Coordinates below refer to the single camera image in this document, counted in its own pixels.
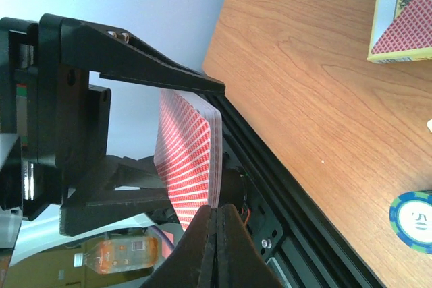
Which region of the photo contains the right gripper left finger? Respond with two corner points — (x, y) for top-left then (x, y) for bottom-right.
(142, 206), (216, 288)

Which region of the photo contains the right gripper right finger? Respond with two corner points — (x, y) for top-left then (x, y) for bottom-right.
(217, 204), (283, 288)

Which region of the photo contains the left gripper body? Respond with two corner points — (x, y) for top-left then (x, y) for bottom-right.
(1, 14), (111, 221)

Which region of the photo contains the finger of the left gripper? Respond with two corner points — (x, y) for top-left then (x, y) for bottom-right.
(59, 155), (179, 236)
(60, 20), (225, 94)

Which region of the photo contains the red-backed playing card deck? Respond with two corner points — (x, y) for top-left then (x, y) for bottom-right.
(153, 89), (223, 229)

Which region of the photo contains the blue poker chip stack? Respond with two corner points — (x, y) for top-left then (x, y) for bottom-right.
(389, 190), (431, 254)

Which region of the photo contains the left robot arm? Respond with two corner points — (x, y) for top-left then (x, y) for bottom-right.
(1, 14), (225, 252)

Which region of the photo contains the orange plastic bottle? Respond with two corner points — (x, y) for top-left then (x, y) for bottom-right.
(73, 235), (159, 275)

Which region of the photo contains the yellow playing card box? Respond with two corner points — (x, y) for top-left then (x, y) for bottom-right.
(367, 0), (431, 64)

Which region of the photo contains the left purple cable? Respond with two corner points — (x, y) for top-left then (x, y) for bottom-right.
(148, 222), (176, 255)

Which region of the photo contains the black aluminium frame rail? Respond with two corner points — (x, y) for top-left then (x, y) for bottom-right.
(205, 95), (383, 287)

